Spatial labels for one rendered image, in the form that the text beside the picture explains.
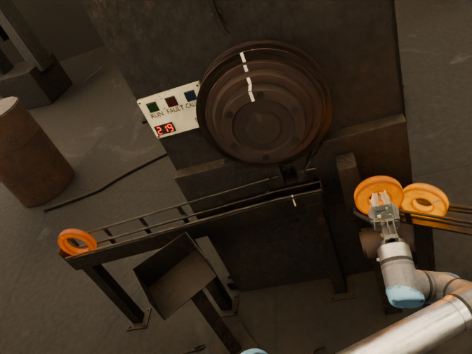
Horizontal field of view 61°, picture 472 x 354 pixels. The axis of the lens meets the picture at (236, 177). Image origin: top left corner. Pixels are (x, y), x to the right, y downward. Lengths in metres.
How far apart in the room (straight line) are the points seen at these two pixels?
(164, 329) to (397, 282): 1.53
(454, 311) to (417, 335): 0.12
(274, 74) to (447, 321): 0.82
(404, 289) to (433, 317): 0.12
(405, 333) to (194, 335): 1.44
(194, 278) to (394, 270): 0.82
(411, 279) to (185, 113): 0.97
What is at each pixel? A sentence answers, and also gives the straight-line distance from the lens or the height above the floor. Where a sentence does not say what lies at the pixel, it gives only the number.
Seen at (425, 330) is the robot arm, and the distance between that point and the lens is 1.09.
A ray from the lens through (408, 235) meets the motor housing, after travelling 1.67.
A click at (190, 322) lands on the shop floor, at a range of 2.35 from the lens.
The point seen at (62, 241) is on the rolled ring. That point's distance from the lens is 2.13.
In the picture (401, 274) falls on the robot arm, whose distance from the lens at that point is 1.20.
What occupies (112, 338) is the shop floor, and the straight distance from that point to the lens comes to 2.58.
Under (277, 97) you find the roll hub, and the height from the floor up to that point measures 1.21.
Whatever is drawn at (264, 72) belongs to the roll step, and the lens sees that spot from 1.30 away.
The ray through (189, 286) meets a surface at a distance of 1.67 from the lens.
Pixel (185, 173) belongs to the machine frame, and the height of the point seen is 0.87.
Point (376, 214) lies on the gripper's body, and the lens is 1.27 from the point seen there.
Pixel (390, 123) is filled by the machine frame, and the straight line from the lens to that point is 1.62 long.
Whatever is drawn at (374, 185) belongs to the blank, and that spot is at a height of 0.89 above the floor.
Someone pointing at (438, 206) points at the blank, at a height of 0.71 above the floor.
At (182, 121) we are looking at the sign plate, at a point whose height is 1.11.
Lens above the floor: 1.80
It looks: 36 degrees down
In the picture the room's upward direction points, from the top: 24 degrees counter-clockwise
